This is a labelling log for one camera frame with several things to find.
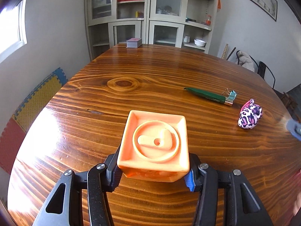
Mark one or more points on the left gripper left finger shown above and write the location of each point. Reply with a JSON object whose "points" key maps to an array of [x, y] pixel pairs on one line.
{"points": [[63, 206]]}

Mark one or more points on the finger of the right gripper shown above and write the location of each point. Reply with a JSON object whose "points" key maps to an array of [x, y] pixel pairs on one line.
{"points": [[294, 128]]}

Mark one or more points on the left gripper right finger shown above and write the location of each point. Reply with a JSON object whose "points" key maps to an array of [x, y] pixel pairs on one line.
{"points": [[242, 205]]}

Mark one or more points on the leopard print fabric pouch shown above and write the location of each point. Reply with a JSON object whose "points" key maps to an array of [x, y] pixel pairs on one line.
{"points": [[249, 115]]}

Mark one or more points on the orange cube spiral top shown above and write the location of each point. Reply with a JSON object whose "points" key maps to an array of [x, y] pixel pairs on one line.
{"points": [[154, 147]]}

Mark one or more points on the green pen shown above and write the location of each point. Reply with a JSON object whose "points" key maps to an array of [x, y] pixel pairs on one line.
{"points": [[209, 95]]}

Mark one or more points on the white padded jacket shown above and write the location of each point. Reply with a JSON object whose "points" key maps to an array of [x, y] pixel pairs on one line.
{"points": [[244, 60]]}

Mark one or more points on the colourful foam floor mats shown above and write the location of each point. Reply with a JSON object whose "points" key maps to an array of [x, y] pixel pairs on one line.
{"points": [[24, 116]]}

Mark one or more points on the wooden ruler stick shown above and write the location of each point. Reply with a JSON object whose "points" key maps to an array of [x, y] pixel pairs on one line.
{"points": [[224, 53]]}

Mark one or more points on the white bowl on shelf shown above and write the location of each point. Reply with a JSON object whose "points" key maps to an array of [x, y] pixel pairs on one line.
{"points": [[199, 43]]}

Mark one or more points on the grey glass door cabinet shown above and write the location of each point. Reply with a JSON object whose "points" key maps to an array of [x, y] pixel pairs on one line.
{"points": [[174, 23]]}

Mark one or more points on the small card box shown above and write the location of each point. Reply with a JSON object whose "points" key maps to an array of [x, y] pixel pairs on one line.
{"points": [[134, 43]]}

